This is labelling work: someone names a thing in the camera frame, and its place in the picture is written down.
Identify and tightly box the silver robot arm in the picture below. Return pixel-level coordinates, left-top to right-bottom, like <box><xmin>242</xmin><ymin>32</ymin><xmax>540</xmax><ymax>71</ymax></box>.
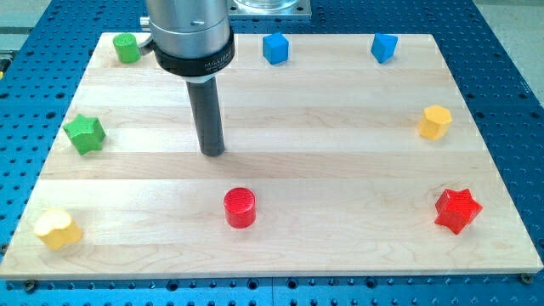
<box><xmin>145</xmin><ymin>0</ymin><xmax>235</xmax><ymax>83</ymax></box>

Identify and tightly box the blue cube block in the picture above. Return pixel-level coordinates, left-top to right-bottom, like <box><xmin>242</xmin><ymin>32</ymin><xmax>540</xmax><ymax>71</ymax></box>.
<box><xmin>263</xmin><ymin>32</ymin><xmax>289</xmax><ymax>65</ymax></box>

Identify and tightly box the red cylinder block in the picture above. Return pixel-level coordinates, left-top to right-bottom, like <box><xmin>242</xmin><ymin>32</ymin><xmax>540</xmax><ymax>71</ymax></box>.
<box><xmin>224</xmin><ymin>187</ymin><xmax>257</xmax><ymax>229</ymax></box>

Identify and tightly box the wooden board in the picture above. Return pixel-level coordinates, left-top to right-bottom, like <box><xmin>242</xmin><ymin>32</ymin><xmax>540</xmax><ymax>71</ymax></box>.
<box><xmin>1</xmin><ymin>33</ymin><xmax>542</xmax><ymax>281</ymax></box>

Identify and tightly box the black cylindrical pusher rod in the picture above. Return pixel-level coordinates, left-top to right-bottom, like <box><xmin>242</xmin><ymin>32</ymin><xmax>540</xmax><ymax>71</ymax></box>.
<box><xmin>187</xmin><ymin>77</ymin><xmax>224</xmax><ymax>156</ymax></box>

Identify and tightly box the yellow hexagon block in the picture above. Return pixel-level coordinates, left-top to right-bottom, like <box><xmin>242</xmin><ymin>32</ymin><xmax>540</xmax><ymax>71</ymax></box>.
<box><xmin>417</xmin><ymin>105</ymin><xmax>452</xmax><ymax>140</ymax></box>

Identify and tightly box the green cylinder block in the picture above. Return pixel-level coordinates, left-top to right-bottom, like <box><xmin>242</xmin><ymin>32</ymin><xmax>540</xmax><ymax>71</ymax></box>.
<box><xmin>112</xmin><ymin>33</ymin><xmax>141</xmax><ymax>64</ymax></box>

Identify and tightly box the green star block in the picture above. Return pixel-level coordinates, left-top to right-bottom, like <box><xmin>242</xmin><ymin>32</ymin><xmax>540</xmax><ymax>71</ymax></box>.
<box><xmin>62</xmin><ymin>114</ymin><xmax>105</xmax><ymax>156</ymax></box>

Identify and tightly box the red star block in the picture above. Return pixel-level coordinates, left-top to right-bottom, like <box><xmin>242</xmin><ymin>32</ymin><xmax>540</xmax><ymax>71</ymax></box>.
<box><xmin>434</xmin><ymin>189</ymin><xmax>483</xmax><ymax>235</ymax></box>

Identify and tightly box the yellow heart block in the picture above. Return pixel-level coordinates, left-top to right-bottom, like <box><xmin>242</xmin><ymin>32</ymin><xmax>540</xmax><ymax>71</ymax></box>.
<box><xmin>33</xmin><ymin>209</ymin><xmax>83</xmax><ymax>250</ymax></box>

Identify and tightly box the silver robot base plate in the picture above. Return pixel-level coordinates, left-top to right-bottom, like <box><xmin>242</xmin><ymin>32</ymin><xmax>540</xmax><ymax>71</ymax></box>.
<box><xmin>227</xmin><ymin>0</ymin><xmax>312</xmax><ymax>20</ymax></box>

